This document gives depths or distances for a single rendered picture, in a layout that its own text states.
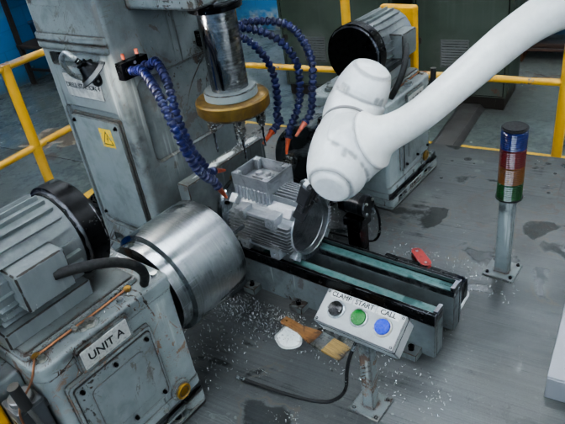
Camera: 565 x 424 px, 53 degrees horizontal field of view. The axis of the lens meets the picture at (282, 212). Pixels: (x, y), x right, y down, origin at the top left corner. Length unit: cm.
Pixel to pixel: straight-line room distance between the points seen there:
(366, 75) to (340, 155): 18
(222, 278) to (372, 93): 52
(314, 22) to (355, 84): 382
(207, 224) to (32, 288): 43
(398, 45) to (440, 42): 270
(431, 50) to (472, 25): 34
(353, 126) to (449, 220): 92
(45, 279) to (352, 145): 54
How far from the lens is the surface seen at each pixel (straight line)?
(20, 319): 108
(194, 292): 122
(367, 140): 94
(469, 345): 142
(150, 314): 114
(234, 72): 135
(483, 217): 184
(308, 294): 148
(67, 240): 105
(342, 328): 109
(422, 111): 93
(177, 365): 125
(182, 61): 154
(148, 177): 151
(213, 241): 125
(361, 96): 105
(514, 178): 145
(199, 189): 147
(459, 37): 446
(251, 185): 143
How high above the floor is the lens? 181
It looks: 32 degrees down
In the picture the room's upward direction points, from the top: 9 degrees counter-clockwise
